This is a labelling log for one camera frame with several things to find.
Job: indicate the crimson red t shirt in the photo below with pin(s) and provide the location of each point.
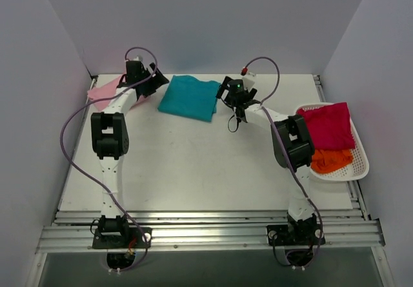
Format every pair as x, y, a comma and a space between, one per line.
329, 126

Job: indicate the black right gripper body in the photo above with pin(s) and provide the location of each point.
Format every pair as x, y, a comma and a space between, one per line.
237, 97

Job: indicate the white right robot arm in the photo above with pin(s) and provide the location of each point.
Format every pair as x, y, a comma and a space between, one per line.
291, 141

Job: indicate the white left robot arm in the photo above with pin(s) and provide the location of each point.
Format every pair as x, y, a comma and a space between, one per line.
110, 142

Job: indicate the folded pink t shirt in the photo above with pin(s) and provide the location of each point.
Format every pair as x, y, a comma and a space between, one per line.
105, 91

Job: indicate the orange t shirt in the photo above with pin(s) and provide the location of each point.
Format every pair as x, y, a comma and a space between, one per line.
328, 161

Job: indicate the white plastic basket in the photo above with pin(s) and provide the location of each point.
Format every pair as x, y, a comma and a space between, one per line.
359, 167

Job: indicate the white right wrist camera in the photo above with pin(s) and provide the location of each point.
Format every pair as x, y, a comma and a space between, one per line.
248, 79

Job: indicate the teal t shirt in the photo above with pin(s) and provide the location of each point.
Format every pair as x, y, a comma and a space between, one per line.
187, 96

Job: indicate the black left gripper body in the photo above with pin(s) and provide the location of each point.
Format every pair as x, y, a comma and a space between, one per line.
152, 78

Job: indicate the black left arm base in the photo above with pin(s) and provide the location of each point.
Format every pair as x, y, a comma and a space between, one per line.
117, 239

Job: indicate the aluminium mounting rail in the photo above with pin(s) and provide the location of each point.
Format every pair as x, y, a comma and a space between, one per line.
207, 231

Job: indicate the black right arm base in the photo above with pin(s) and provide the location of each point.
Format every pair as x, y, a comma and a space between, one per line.
287, 235

